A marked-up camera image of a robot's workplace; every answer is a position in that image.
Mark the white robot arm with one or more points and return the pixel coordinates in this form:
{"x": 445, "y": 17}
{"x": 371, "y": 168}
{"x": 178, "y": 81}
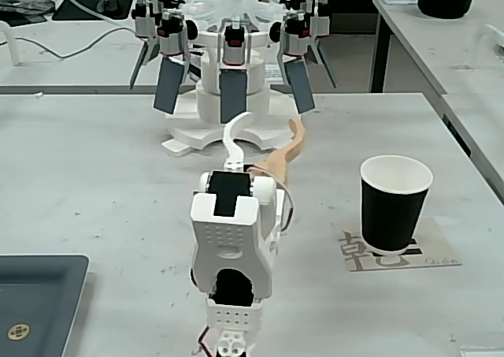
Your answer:
{"x": 232, "y": 239}

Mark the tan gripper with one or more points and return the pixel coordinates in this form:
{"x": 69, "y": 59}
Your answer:
{"x": 232, "y": 165}

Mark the black paper cup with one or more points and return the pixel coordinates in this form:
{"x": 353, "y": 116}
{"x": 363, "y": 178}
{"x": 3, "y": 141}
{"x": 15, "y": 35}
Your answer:
{"x": 393, "y": 215}

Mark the dark cloth pile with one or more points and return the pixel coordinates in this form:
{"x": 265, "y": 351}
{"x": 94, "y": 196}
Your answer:
{"x": 23, "y": 6}

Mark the white curved bracket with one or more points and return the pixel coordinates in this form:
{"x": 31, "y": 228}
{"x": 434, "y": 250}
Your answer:
{"x": 13, "y": 45}

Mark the black desk mat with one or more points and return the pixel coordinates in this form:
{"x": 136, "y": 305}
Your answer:
{"x": 92, "y": 9}

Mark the white lab table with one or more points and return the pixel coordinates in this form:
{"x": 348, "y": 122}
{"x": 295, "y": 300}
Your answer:
{"x": 59, "y": 73}
{"x": 433, "y": 57}

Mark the black bowl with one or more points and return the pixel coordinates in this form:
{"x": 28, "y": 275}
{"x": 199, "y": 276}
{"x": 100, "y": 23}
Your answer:
{"x": 445, "y": 6}

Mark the small white label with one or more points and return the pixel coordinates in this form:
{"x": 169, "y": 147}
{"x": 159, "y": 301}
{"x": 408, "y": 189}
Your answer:
{"x": 273, "y": 73}

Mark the printed paper mat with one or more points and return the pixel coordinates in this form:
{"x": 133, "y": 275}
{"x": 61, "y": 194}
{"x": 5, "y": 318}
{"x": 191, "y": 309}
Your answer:
{"x": 437, "y": 250}

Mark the grey plastic tray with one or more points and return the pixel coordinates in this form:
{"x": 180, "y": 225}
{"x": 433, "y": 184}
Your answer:
{"x": 39, "y": 294}

